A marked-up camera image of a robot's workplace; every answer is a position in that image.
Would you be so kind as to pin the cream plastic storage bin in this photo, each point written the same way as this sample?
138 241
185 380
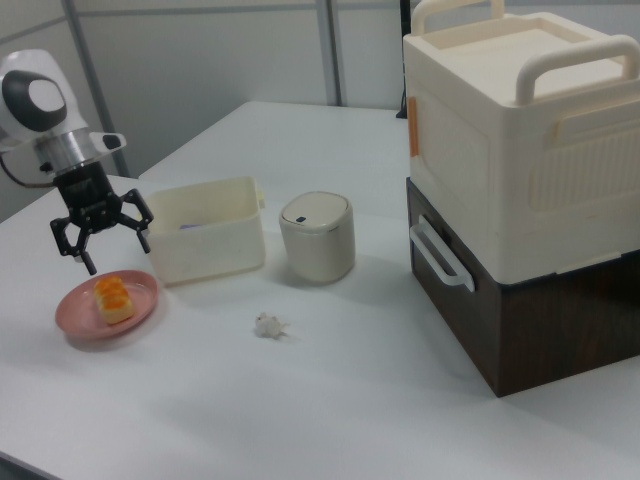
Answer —
210 250

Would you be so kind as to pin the grey partition frame post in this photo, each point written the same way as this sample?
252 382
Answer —
332 50

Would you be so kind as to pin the pink round plate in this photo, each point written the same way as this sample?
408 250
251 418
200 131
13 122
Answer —
75 315

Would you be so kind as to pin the crumpled white paper ball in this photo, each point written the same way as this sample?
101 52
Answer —
267 325

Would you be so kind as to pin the cream lidded trash can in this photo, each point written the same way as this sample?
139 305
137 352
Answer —
317 240

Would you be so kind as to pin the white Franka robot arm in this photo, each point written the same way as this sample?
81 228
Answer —
45 95

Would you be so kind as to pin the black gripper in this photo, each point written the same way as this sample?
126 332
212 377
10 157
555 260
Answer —
90 197

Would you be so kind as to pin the orange strip on box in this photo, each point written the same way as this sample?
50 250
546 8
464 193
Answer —
414 130

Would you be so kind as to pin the black vertical pole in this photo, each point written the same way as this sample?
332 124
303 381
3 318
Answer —
403 50

